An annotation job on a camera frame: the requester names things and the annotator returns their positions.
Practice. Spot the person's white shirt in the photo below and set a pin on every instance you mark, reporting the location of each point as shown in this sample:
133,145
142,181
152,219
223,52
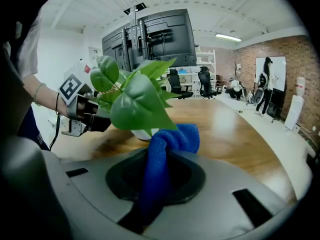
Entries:
31,46

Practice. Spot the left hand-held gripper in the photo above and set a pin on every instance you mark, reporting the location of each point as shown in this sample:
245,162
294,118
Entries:
75,109

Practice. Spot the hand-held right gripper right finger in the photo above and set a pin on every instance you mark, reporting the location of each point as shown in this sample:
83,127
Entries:
187,179

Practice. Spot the red wall sign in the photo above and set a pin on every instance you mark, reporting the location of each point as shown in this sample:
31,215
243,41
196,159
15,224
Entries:
87,69

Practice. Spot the black office chair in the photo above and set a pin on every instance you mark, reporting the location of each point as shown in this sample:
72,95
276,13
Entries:
176,84
206,82

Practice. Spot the person's left forearm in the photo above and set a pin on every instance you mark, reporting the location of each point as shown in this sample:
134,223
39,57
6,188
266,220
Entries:
45,96

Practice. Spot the metal display mount pole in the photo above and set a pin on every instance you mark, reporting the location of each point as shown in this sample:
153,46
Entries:
133,26

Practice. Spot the whiteboard on stand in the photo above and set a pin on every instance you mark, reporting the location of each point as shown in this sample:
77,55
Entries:
278,71

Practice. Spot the large black display screen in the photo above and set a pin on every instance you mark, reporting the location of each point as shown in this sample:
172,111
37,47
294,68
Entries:
170,39
113,46

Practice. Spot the white flower pot green plant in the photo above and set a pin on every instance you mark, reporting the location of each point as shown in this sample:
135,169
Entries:
135,104

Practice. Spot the white shelf rack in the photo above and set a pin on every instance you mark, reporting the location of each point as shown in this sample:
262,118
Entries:
207,59

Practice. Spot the ceiling tube light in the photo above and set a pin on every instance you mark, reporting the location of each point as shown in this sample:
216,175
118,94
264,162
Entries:
228,37

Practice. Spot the black wrist band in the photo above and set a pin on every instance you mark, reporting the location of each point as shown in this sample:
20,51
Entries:
57,104

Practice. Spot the blue cloth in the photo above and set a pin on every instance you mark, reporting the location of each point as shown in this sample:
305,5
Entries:
157,169

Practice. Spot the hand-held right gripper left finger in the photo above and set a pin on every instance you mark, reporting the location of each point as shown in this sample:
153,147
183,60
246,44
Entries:
120,179

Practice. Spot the person's dark trousers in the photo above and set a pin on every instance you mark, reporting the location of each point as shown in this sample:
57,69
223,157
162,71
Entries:
32,129

